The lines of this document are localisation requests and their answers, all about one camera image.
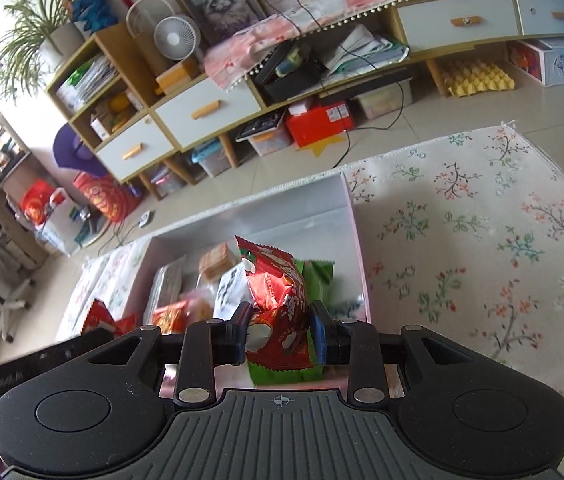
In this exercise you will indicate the blue plush toy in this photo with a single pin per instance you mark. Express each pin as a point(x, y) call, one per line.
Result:
point(94, 10)

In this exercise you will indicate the stack of loose papers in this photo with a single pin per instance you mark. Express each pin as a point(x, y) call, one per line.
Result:
point(361, 45)

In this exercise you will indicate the clear bin blue lid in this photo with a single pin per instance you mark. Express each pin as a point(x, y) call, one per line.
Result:
point(212, 160)

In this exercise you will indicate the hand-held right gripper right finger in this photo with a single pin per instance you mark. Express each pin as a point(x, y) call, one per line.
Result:
point(319, 335)

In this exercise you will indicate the orange box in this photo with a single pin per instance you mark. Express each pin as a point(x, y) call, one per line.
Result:
point(177, 77)

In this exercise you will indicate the red box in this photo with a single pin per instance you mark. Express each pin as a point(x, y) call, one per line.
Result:
point(317, 122)

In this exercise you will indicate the stack of booklets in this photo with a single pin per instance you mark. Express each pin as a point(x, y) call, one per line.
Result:
point(87, 82)

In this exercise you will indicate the white desk fan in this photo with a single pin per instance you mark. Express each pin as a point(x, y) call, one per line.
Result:
point(177, 37)

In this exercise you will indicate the red white shopping bag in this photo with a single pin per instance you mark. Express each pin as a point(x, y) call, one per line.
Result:
point(37, 202)

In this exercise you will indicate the wooden cabinet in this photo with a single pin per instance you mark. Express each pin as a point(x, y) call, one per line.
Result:
point(132, 60)

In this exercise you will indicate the black keypad device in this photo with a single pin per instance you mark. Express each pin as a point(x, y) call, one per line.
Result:
point(262, 124)

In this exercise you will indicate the red snack packet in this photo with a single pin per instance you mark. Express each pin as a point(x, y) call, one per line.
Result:
point(277, 285)
point(99, 319)

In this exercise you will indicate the clear cracker packet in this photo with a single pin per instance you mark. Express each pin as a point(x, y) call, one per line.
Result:
point(164, 285)

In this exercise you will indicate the framed cat picture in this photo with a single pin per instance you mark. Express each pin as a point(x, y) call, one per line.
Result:
point(222, 5)

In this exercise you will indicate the purple hat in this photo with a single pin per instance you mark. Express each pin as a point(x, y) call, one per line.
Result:
point(67, 150)

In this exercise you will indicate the potted green plant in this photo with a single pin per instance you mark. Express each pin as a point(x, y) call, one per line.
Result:
point(64, 40)

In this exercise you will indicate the yellow packet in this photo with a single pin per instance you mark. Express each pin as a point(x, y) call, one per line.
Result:
point(119, 107)

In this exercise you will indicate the black box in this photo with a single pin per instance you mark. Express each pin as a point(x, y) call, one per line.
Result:
point(292, 82)

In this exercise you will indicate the wooden desk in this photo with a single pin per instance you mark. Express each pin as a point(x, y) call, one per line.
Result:
point(17, 180)

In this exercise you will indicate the small clear storage bin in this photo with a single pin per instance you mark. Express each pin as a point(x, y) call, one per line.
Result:
point(167, 182)

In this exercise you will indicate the green snack packet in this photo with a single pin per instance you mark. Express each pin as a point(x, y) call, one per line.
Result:
point(319, 272)

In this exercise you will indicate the yellow egg tray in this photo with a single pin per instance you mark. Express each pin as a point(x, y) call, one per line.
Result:
point(479, 79)

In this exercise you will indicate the small white device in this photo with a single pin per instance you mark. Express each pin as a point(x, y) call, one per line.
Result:
point(145, 218)

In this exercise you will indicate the red patterned bag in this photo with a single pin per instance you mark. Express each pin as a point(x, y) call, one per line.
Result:
point(104, 195)

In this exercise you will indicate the white printed box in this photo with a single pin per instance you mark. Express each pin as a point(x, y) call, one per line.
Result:
point(559, 62)

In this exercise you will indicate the small white cardboard box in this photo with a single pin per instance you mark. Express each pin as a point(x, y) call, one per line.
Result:
point(100, 127)

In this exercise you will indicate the pink cloth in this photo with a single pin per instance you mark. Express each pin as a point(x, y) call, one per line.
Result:
point(307, 15)

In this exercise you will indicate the pink cardboard box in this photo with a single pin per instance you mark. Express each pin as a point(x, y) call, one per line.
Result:
point(287, 210)

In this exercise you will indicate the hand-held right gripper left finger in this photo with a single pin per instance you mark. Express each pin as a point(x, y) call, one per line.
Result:
point(239, 335)

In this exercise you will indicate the clear storage bin orange latch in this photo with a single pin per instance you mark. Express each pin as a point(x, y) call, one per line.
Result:
point(269, 142)

